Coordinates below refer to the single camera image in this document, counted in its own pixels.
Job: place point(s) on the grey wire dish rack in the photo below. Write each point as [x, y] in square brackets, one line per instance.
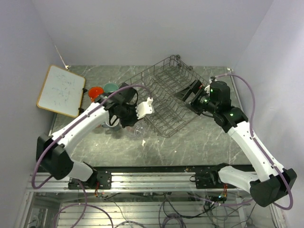
[164, 79]

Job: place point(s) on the blue grey plastic cup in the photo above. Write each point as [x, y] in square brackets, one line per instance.
[114, 127]

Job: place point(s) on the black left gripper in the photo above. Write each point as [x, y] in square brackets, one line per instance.
[125, 123]

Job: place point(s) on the pink mug with handle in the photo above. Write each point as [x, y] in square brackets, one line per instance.
[98, 129]

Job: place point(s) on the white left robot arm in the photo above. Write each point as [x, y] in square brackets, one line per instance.
[52, 151]

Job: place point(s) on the aluminium mounting rail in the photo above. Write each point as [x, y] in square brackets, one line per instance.
[131, 182]

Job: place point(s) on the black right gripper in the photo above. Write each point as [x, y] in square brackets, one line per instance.
[194, 87]

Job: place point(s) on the yellow framed whiteboard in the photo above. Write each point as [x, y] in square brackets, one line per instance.
[62, 92]

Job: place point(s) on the green mug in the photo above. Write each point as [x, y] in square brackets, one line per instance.
[110, 87]

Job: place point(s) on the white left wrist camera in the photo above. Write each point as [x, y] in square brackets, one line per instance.
[144, 108]

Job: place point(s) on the orange mug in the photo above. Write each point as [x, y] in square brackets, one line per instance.
[94, 92]

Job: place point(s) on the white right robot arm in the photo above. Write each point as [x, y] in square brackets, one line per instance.
[270, 180]

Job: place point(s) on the clear glass cup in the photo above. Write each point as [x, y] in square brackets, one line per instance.
[139, 131]

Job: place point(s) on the pink tumbler cup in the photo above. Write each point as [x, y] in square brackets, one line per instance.
[130, 129]

